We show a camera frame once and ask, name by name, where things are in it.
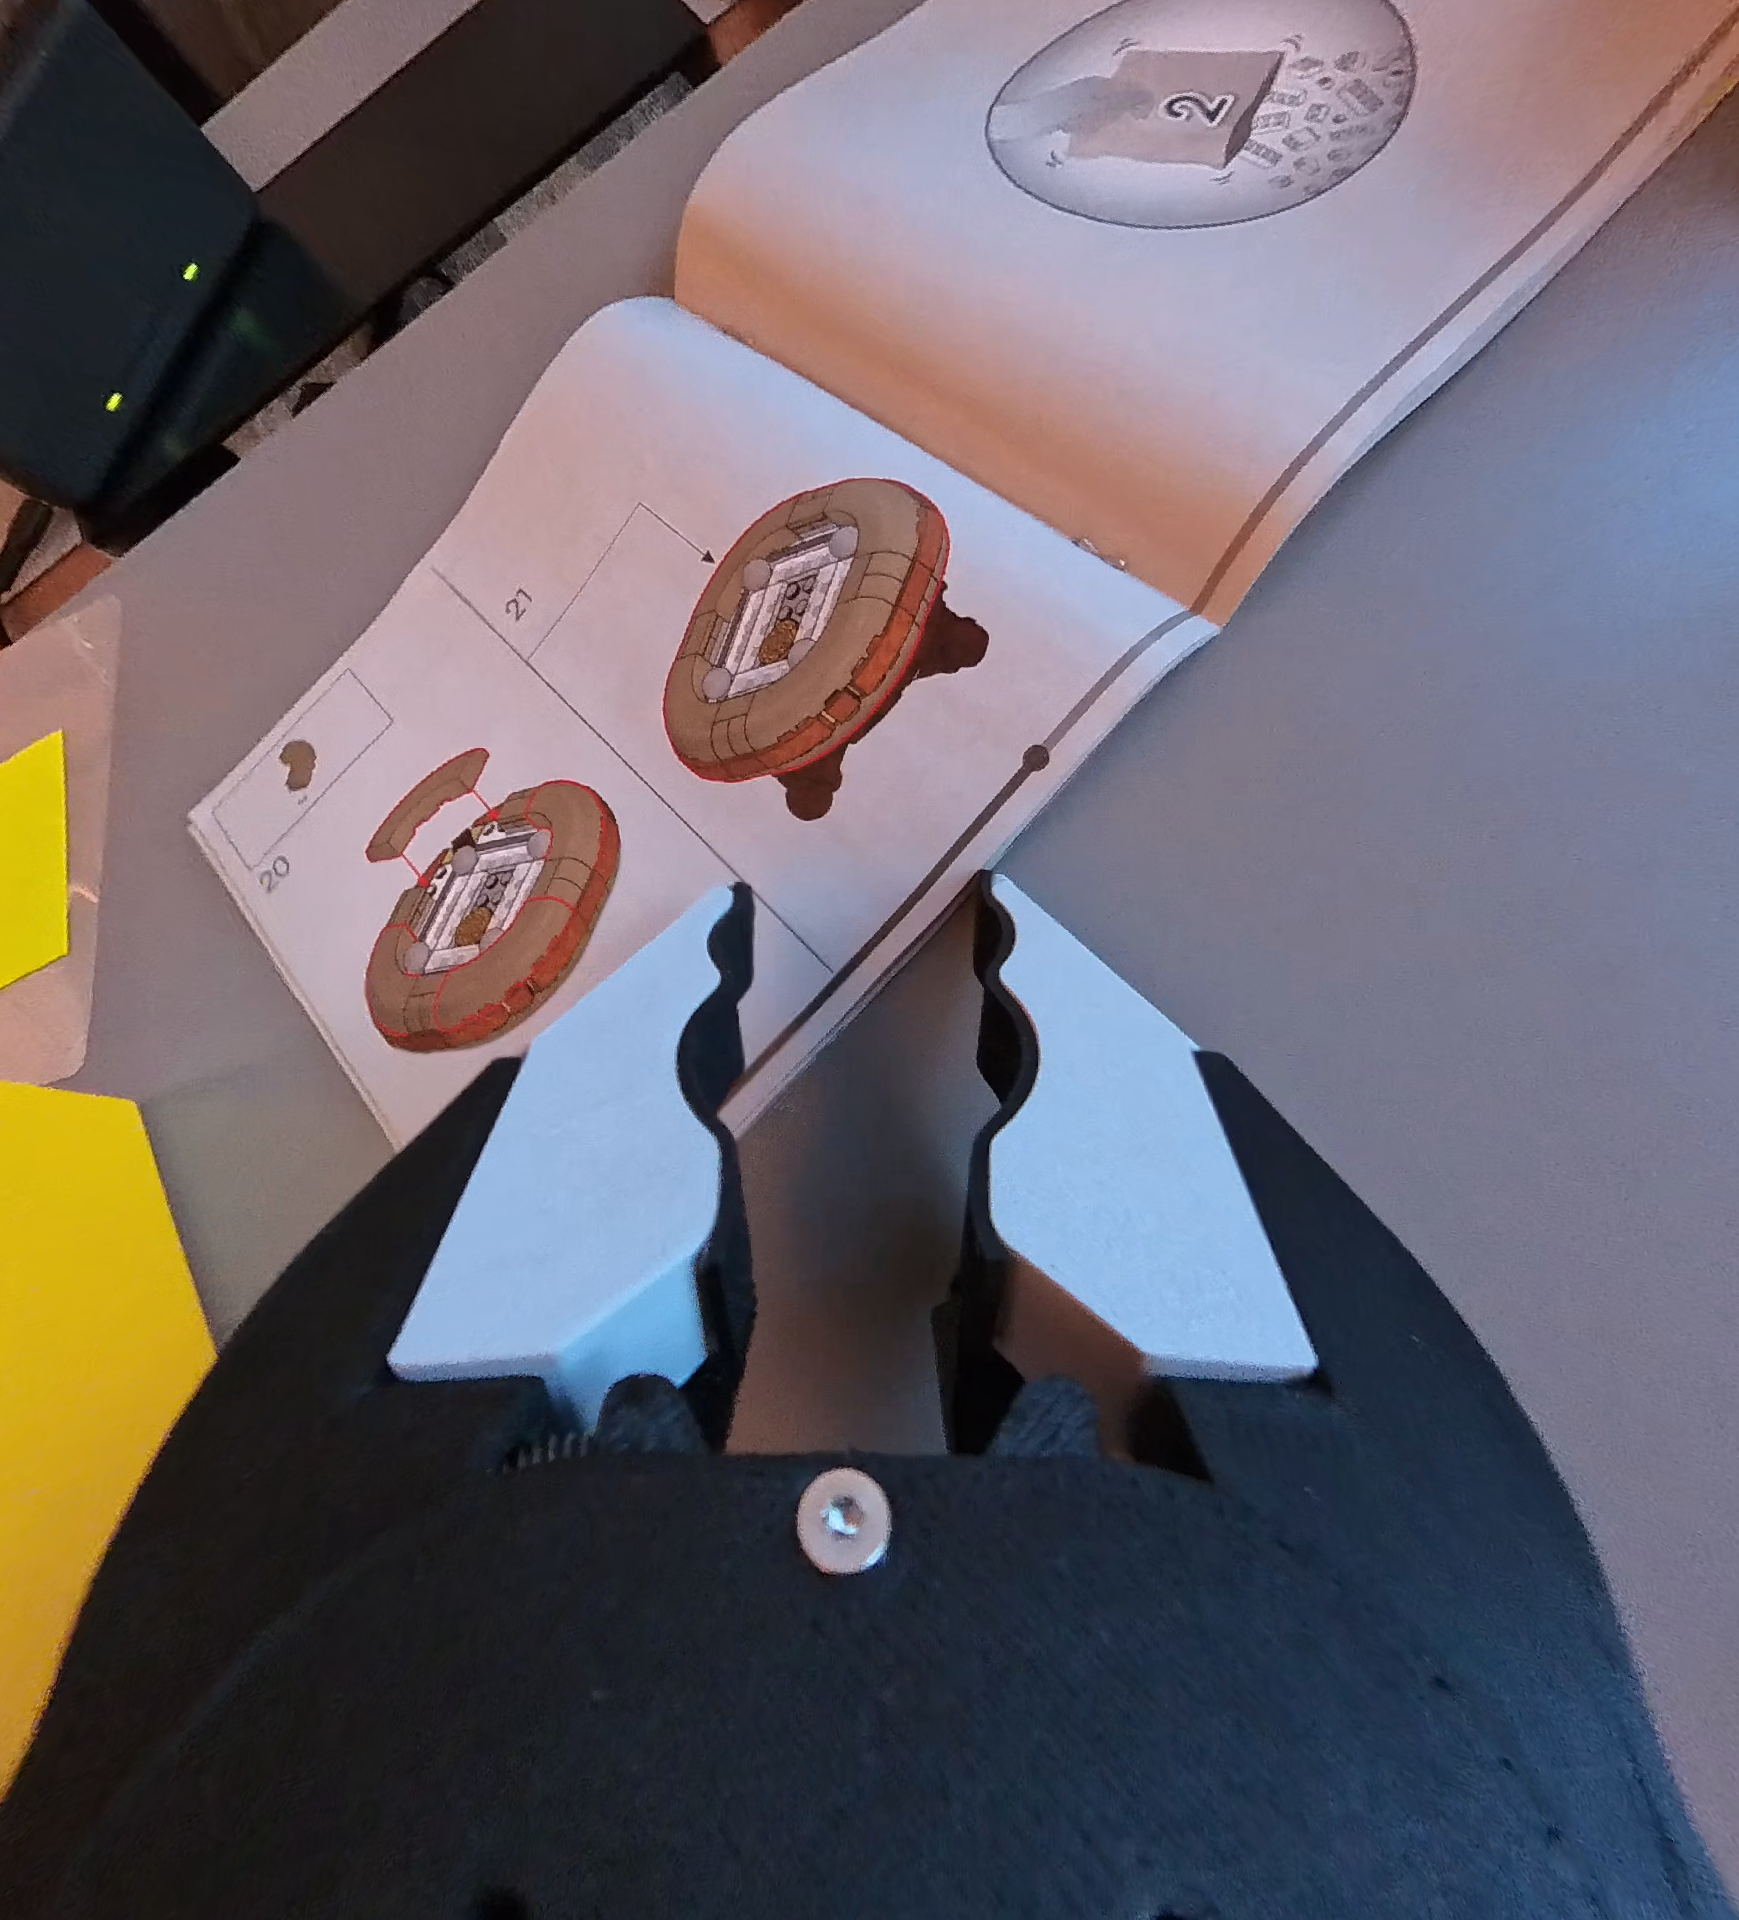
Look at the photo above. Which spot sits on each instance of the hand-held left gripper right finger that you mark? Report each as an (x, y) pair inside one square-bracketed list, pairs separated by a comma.
[(1139, 1201)]

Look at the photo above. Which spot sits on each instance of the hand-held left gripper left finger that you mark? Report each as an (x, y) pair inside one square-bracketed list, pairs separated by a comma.
[(569, 1201)]

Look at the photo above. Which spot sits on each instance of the yellow plastic bin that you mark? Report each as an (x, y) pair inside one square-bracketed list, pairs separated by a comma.
[(14, 1349)]

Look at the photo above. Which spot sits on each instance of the instruction booklet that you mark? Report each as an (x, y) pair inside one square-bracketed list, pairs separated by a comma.
[(959, 375)]

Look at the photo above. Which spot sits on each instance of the grey desk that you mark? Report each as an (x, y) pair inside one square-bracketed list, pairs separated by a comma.
[(1409, 901)]

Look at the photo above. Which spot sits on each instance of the yellow card in sleeve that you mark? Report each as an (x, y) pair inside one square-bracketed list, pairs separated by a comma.
[(92, 705)]

